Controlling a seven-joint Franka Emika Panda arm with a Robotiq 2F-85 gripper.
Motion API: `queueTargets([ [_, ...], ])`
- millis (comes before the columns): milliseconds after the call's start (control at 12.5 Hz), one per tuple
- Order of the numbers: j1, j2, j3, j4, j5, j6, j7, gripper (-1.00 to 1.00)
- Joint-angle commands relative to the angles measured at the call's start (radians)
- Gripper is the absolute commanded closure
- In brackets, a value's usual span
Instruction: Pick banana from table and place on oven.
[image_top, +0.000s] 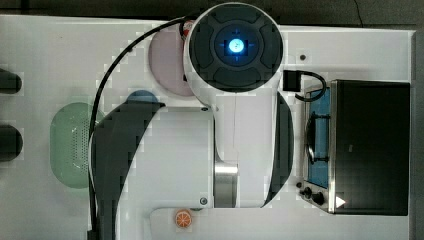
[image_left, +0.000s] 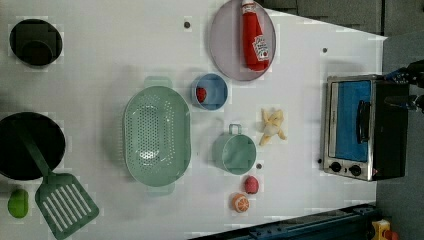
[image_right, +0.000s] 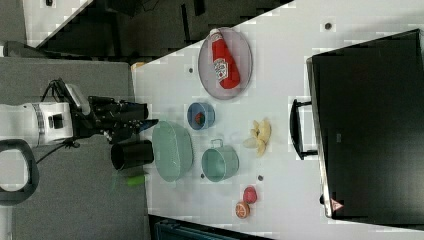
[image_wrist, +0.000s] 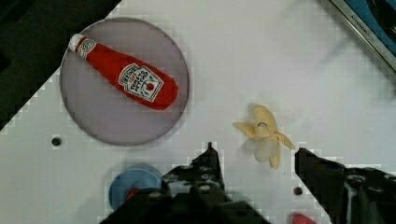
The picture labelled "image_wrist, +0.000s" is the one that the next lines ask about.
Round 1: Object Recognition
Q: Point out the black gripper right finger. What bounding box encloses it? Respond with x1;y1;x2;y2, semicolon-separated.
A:
294;147;396;224

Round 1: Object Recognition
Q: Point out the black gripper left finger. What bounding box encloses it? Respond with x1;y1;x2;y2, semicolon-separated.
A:
99;144;270;224

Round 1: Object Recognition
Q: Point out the yellow plush peeled banana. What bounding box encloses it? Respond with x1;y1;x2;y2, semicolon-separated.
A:
233;105;295;168

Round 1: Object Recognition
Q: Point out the black toaster oven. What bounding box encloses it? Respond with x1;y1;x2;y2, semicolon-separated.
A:
327;0;396;72

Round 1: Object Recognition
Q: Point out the red plush strawberry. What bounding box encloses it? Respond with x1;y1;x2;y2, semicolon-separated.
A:
291;214;317;224

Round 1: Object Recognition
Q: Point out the blue bowl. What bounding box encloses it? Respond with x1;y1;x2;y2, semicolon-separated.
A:
108;164;162;210

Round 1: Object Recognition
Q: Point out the grey round plate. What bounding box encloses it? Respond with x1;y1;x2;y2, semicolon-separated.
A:
60;18;190;146

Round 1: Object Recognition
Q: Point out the red plush ketchup bottle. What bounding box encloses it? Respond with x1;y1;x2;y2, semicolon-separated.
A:
68;34;178;110

